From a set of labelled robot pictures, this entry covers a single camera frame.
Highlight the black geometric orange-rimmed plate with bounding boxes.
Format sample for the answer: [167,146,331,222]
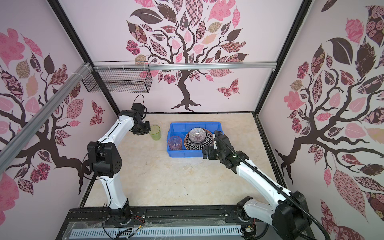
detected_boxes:
[184,129,214,150]

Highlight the green translucent plastic cup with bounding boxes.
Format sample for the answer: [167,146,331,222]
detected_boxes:
[149,125,162,141]

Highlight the purple striped bowl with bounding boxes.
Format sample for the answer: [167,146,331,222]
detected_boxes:
[189,128,207,144]

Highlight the pink translucent plastic cup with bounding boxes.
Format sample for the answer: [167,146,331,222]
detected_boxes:
[168,136,183,151]

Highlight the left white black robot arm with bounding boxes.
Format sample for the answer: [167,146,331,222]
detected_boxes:
[87,103,151,225]

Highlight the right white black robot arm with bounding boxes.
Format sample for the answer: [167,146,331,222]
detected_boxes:
[203,131,314,240]

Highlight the blue plastic bin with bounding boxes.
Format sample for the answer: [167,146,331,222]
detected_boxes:
[167,122,223,158]

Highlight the aluminium back crossbar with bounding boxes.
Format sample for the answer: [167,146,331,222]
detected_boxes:
[94,62,277,71]

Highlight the aluminium crossbar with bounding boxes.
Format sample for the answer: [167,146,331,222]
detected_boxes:
[94,62,277,71]
[1,63,92,173]

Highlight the aluminium left crossbar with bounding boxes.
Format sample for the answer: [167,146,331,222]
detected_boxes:
[1,63,92,173]

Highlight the black wire mesh basket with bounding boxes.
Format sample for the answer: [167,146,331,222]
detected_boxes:
[82,60,153,94]

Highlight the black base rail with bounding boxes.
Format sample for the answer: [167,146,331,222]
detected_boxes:
[56,204,275,240]

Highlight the white slotted cable duct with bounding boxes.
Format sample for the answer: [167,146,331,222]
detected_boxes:
[67,226,243,240]

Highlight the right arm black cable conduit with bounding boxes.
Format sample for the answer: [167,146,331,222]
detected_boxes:
[215,130,331,240]

